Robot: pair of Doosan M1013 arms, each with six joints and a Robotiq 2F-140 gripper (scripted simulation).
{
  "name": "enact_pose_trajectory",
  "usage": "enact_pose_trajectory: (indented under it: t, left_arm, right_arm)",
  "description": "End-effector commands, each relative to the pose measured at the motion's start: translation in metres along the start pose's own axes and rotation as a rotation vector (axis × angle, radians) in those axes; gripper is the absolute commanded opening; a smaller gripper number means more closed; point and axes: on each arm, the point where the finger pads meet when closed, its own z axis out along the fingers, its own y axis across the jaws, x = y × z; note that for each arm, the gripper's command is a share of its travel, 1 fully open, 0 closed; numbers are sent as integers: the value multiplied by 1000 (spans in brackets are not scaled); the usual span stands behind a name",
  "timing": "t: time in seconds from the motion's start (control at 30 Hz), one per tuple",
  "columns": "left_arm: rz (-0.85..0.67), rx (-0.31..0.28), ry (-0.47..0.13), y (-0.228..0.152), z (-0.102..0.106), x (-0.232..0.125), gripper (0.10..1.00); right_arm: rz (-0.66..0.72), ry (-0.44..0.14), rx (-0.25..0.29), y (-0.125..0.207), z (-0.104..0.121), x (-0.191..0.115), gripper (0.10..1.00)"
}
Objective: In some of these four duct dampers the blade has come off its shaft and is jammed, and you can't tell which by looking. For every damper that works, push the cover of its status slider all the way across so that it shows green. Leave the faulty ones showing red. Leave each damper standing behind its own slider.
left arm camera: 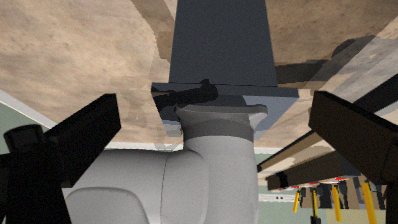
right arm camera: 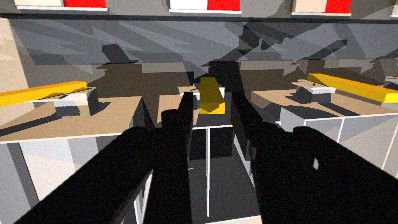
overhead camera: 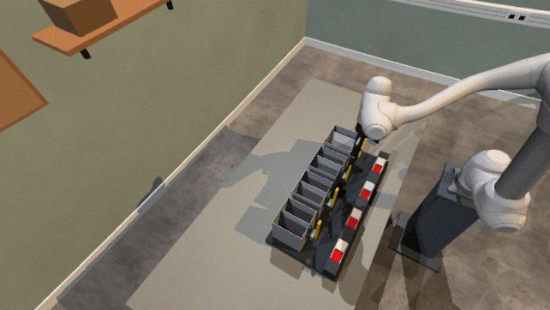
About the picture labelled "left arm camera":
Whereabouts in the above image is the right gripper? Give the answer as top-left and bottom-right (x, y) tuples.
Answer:
(310, 216), (321, 224)

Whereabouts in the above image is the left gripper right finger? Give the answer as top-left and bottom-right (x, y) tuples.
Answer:
(308, 91), (398, 224)

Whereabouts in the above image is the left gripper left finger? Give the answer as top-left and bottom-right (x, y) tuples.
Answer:
(0, 93), (122, 224)

